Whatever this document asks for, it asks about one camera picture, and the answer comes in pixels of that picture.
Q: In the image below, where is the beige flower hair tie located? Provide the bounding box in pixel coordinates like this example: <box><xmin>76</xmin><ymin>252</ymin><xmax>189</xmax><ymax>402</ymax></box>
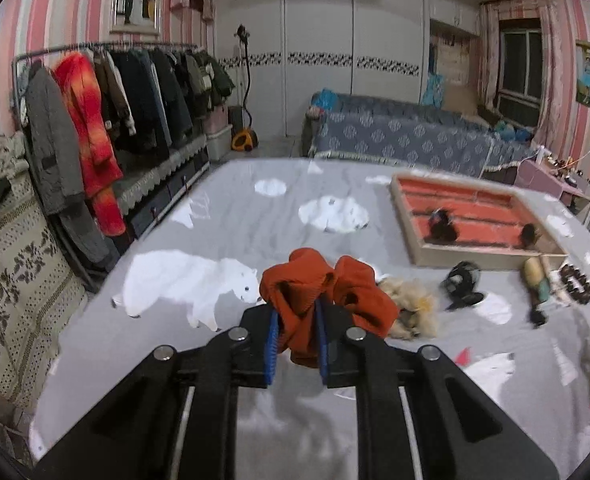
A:
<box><xmin>377</xmin><ymin>276</ymin><xmax>442</xmax><ymax>340</ymax></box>

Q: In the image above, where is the small black hair claw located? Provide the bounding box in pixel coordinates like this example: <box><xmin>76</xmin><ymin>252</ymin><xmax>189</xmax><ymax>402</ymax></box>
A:
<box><xmin>441</xmin><ymin>261</ymin><xmax>485</xmax><ymax>311</ymax></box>

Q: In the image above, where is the beige teal hair clip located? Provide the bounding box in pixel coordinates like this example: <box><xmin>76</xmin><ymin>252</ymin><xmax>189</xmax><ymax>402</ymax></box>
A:
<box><xmin>520</xmin><ymin>257</ymin><xmax>552</xmax><ymax>328</ymax></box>

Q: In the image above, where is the brown wooden bead bracelet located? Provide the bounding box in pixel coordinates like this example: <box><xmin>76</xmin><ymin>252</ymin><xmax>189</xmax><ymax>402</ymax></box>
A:
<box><xmin>558</xmin><ymin>262</ymin><xmax>590</xmax><ymax>306</ymax></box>

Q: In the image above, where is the black bow grey clip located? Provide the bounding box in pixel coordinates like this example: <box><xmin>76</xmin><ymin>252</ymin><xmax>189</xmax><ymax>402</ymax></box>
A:
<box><xmin>518</xmin><ymin>223</ymin><xmax>541</xmax><ymax>252</ymax></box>

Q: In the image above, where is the orange fabric scrunchie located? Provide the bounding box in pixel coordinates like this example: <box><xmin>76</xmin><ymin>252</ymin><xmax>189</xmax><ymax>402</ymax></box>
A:
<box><xmin>259</xmin><ymin>248</ymin><xmax>399</xmax><ymax>368</ymax></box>

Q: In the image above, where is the black rhinestone hair claw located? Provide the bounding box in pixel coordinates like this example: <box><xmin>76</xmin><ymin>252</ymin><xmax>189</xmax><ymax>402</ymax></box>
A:
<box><xmin>428</xmin><ymin>208</ymin><xmax>459</xmax><ymax>244</ymax></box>

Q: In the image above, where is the grey polar bear bedsheet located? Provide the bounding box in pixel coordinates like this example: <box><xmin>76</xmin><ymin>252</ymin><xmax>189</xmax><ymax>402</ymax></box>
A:
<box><xmin>30</xmin><ymin>158</ymin><xmax>590</xmax><ymax>479</ymax></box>

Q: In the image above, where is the brick pattern tray box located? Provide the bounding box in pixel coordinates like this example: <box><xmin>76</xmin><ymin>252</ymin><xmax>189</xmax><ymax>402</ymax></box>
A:
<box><xmin>390</xmin><ymin>172</ymin><xmax>567</xmax><ymax>271</ymax></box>

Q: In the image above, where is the red orange coat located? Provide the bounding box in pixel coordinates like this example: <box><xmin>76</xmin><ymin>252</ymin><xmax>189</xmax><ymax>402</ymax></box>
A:
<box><xmin>53</xmin><ymin>51</ymin><xmax>127</xmax><ymax>237</ymax></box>

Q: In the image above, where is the pink side table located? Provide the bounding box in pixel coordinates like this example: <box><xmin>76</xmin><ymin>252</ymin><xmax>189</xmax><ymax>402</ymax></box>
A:
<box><xmin>515</xmin><ymin>159</ymin><xmax>590</xmax><ymax>211</ymax></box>

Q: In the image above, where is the blue patterned bed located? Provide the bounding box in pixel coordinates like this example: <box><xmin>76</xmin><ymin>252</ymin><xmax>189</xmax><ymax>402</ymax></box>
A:
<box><xmin>301</xmin><ymin>92</ymin><xmax>536</xmax><ymax>178</ymax></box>

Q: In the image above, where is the garment steamer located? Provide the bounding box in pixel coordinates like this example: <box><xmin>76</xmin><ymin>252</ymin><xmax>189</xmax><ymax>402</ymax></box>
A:
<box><xmin>232</xmin><ymin>24</ymin><xmax>259</xmax><ymax>153</ymax></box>

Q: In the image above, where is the grey coat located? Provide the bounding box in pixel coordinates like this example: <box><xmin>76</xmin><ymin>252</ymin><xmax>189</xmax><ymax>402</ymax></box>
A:
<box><xmin>25</xmin><ymin>62</ymin><xmax>84</xmax><ymax>216</ymax></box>

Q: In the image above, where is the clothes rack with clothes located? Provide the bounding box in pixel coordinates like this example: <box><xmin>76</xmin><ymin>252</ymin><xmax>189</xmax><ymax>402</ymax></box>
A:
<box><xmin>12</xmin><ymin>42</ymin><xmax>233</xmax><ymax>275</ymax></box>

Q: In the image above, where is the window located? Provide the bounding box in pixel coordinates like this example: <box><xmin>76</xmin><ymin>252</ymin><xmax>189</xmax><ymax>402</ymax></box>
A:
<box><xmin>494</xmin><ymin>18</ymin><xmax>543</xmax><ymax>129</ymax></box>

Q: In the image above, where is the white wardrobe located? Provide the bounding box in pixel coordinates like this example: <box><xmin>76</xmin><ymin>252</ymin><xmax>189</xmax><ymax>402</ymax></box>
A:
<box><xmin>214</xmin><ymin>0</ymin><xmax>479</xmax><ymax>139</ymax></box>

